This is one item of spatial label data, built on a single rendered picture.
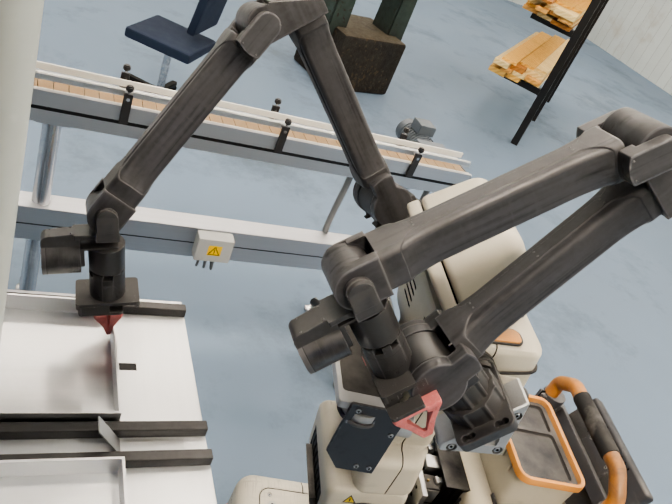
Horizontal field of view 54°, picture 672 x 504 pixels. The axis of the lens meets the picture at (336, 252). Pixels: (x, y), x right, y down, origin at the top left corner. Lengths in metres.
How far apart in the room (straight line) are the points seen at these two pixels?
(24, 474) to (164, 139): 0.52
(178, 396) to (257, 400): 1.28
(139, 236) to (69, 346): 0.99
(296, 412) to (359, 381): 1.38
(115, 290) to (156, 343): 0.17
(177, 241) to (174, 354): 0.99
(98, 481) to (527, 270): 0.68
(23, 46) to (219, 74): 0.83
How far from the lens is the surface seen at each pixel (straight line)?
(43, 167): 2.07
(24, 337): 1.25
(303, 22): 1.07
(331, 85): 1.12
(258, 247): 2.29
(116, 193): 1.07
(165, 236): 2.20
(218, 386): 2.47
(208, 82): 1.06
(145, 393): 1.20
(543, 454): 1.45
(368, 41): 5.41
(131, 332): 1.29
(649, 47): 13.32
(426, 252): 0.77
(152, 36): 3.93
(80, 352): 1.24
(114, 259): 1.12
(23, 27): 0.24
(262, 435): 2.38
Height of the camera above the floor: 1.77
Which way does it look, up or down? 31 degrees down
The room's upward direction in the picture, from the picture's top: 25 degrees clockwise
